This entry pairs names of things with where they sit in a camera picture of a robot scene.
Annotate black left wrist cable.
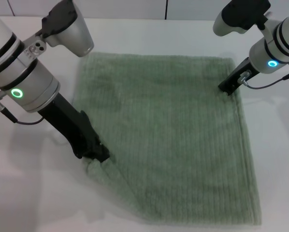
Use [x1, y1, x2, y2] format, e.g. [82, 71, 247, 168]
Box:
[0, 93, 45, 125]

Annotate green ribbed terry towel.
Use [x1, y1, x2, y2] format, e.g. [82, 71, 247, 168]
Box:
[73, 52, 263, 219]

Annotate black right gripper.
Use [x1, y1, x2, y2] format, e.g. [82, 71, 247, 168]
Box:
[218, 57, 259, 97]

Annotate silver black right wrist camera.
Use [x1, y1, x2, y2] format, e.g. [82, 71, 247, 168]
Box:
[212, 0, 272, 37]

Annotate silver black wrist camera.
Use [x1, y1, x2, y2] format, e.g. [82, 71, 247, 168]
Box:
[42, 0, 95, 58]
[212, 0, 272, 37]

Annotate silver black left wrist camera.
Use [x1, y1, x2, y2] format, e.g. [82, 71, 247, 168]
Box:
[42, 0, 95, 58]

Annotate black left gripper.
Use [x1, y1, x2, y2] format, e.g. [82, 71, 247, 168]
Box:
[38, 93, 111, 163]

